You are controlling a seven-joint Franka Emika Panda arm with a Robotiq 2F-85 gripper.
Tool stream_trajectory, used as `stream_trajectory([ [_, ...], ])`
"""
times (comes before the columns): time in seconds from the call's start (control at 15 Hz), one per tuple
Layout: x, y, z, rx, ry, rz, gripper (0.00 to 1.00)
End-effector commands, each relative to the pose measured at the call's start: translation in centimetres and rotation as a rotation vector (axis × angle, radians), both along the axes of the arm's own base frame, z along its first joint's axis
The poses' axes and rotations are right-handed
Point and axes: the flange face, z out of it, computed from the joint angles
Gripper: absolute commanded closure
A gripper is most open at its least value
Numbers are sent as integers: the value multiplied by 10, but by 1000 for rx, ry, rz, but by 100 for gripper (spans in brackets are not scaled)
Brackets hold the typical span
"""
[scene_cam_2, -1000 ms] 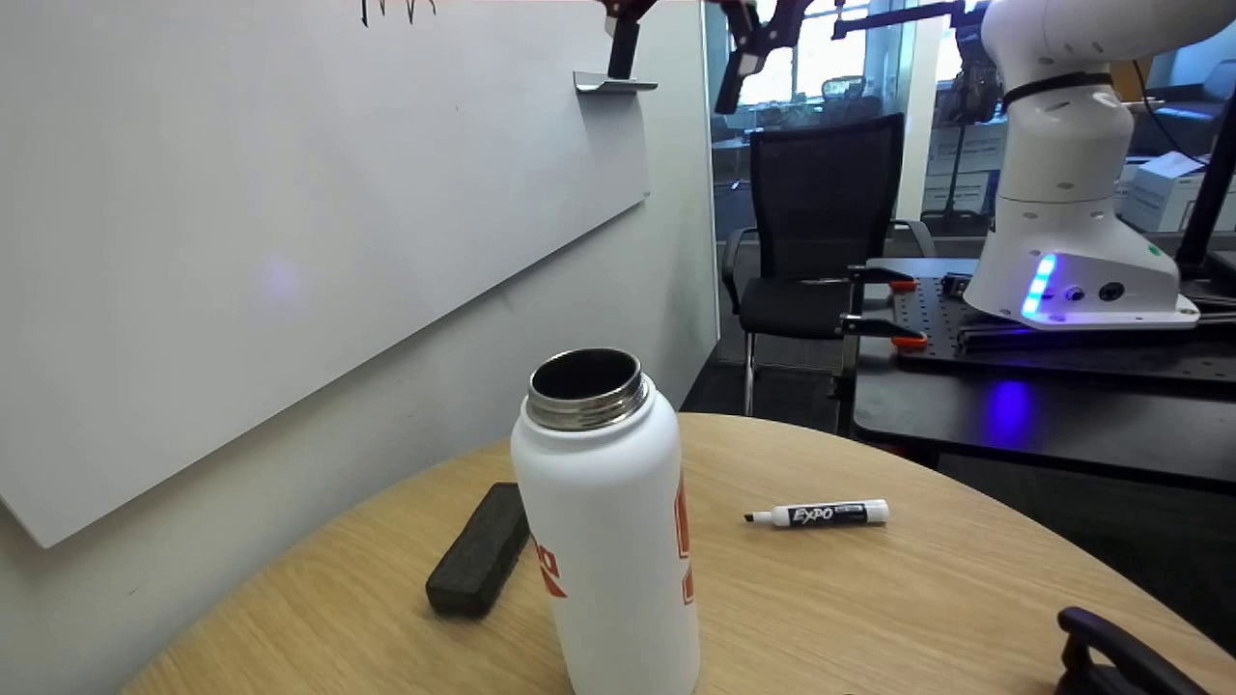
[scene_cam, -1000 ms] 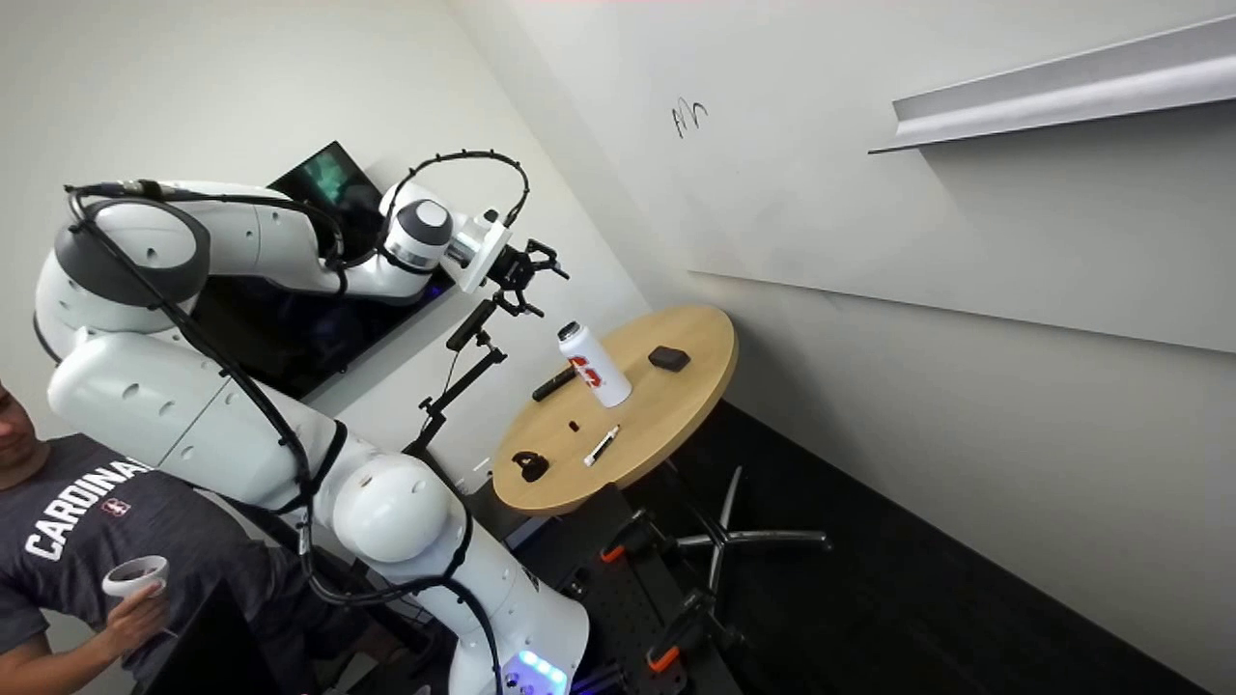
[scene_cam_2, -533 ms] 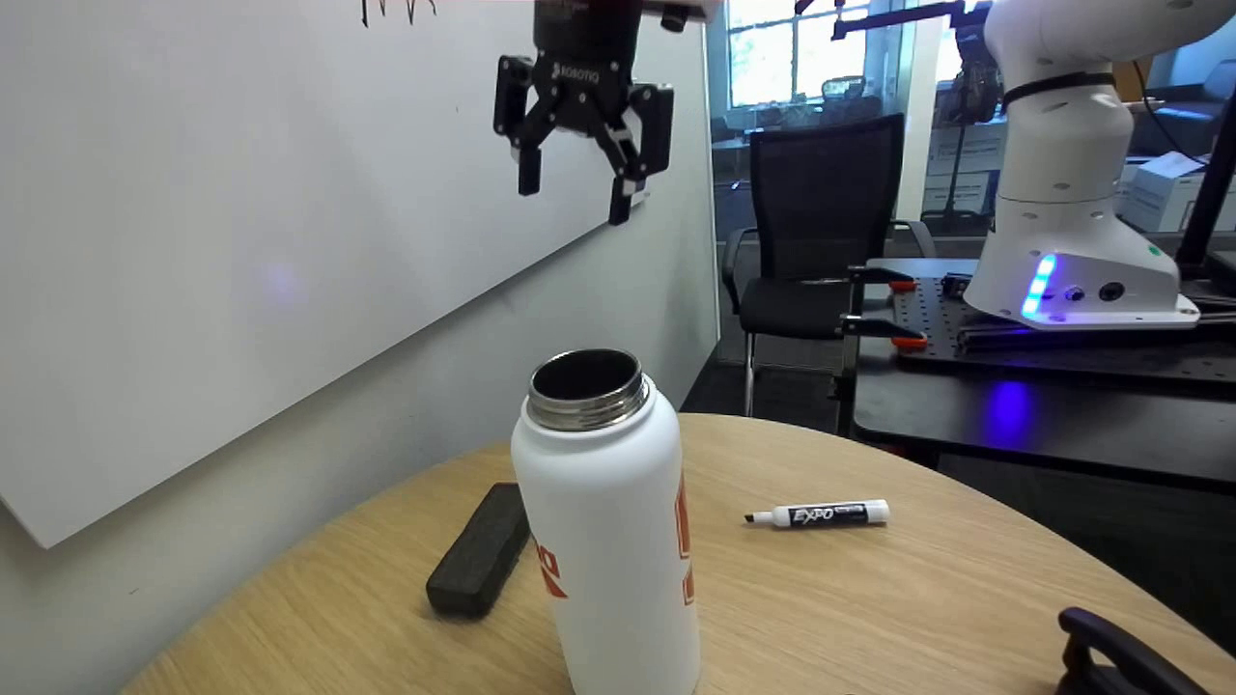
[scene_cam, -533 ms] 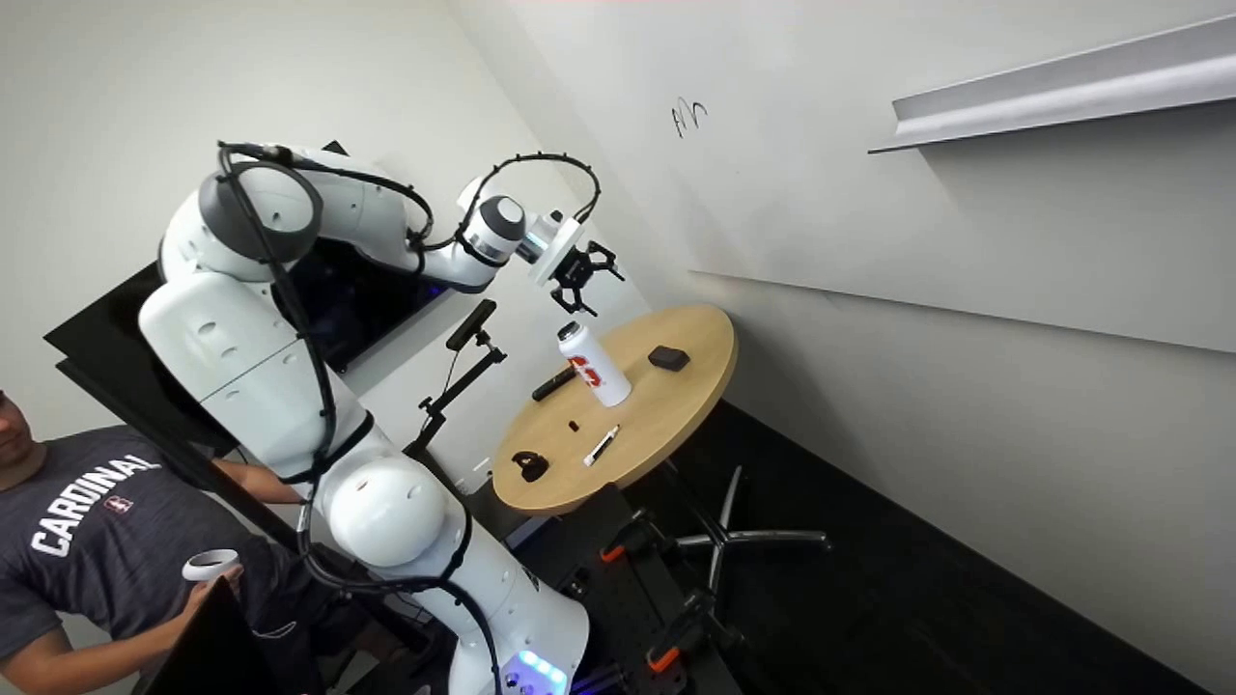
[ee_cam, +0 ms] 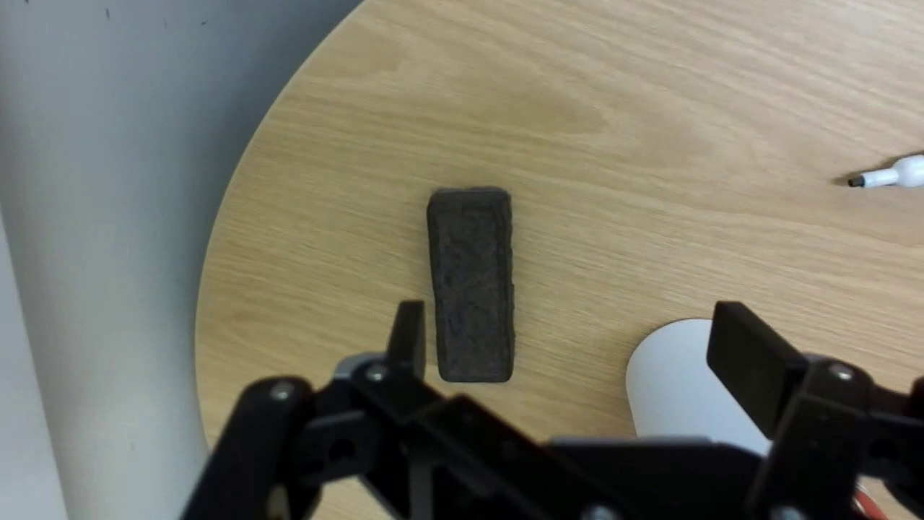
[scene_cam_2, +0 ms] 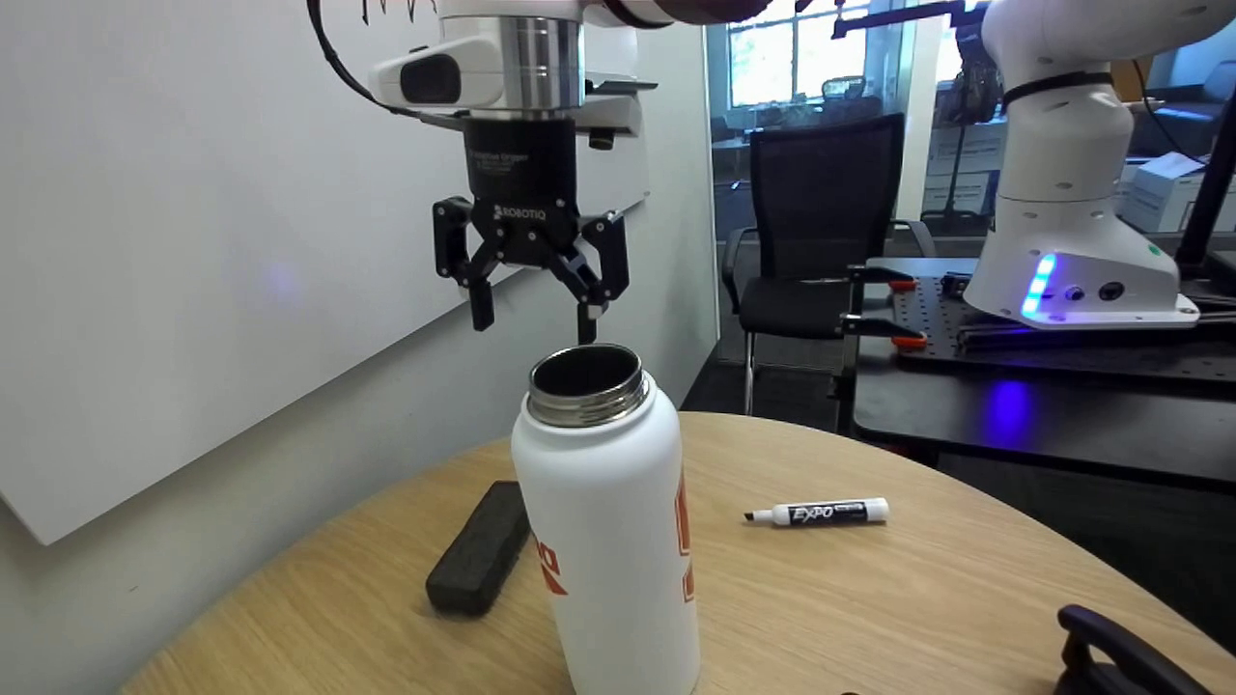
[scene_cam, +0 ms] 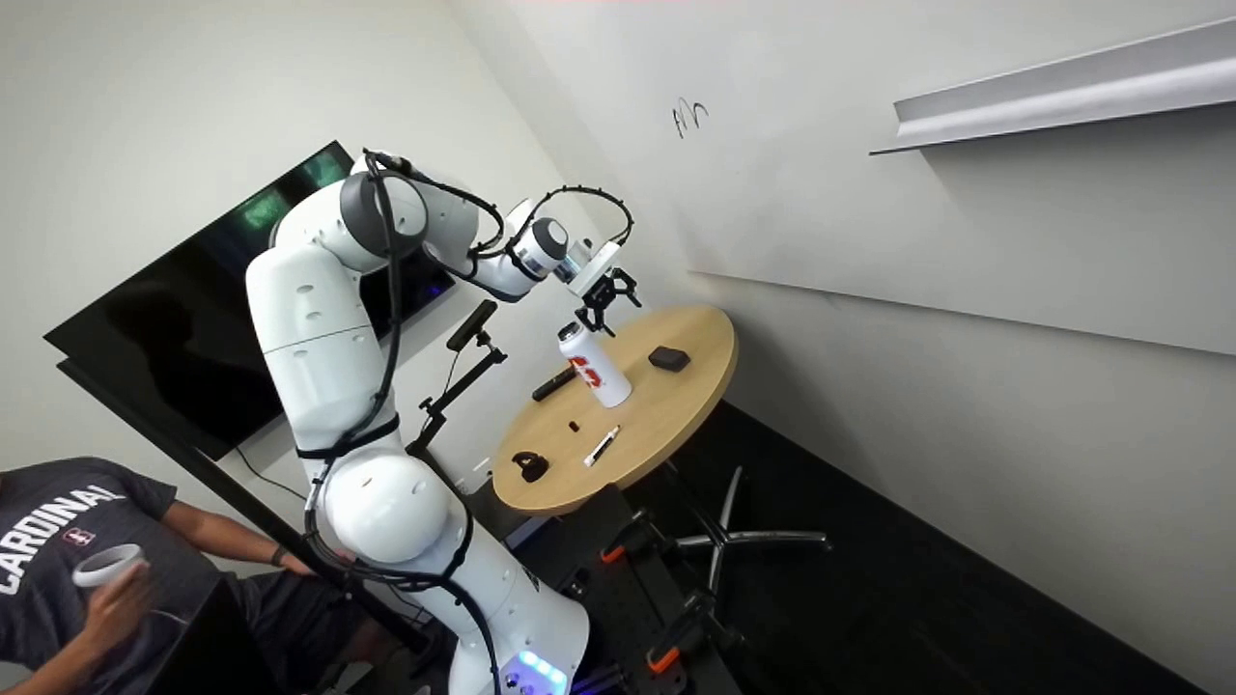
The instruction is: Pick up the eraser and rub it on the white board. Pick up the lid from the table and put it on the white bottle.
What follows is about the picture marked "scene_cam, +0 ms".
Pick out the white steel water bottle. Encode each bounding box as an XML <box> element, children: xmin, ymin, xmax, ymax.
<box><xmin>550</xmin><ymin>326</ymin><xmax>633</xmax><ymax>415</ymax></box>

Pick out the person left forearm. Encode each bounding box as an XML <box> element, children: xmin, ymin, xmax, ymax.
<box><xmin>204</xmin><ymin>515</ymin><xmax>319</xmax><ymax>581</ymax></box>

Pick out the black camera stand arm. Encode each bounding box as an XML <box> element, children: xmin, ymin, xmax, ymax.
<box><xmin>406</xmin><ymin>327</ymin><xmax>513</xmax><ymax>456</ymax></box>

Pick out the black orange-handled clamp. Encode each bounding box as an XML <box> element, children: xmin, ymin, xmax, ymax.
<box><xmin>638</xmin><ymin>592</ymin><xmax>709</xmax><ymax>685</ymax></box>
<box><xmin>594</xmin><ymin>507</ymin><xmax>648</xmax><ymax>573</ymax></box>

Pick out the person right hand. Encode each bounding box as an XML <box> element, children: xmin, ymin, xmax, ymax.
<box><xmin>75</xmin><ymin>560</ymin><xmax>162</xmax><ymax>650</ymax></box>

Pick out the large white whiteboard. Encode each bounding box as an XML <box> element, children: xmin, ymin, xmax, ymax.
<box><xmin>473</xmin><ymin>0</ymin><xmax>1236</xmax><ymax>364</ymax></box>

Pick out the large black monitor screen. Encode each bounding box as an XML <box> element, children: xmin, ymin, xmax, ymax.
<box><xmin>38</xmin><ymin>135</ymin><xmax>456</xmax><ymax>650</ymax></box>

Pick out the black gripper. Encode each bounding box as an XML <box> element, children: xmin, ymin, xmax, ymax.
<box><xmin>575</xmin><ymin>262</ymin><xmax>646</xmax><ymax>343</ymax></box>

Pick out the metal star-shaped table base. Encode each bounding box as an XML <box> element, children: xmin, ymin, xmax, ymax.
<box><xmin>666</xmin><ymin>461</ymin><xmax>835</xmax><ymax>635</ymax></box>

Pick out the person right forearm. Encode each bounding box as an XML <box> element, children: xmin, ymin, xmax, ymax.
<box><xmin>0</xmin><ymin>614</ymin><xmax>128</xmax><ymax>695</ymax></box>

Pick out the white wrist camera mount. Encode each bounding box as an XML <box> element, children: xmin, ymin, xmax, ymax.
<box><xmin>558</xmin><ymin>237</ymin><xmax>624</xmax><ymax>308</ymax></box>

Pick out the person in dark shirt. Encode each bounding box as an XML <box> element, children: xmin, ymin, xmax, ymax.
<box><xmin>0</xmin><ymin>456</ymin><xmax>388</xmax><ymax>695</ymax></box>

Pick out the white VR controller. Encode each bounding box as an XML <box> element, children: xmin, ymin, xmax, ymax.
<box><xmin>70</xmin><ymin>541</ymin><xmax>146</xmax><ymax>595</ymax></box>

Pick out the black dry erase marker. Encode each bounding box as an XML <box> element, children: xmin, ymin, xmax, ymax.
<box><xmin>578</xmin><ymin>425</ymin><xmax>624</xmax><ymax>471</ymax></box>

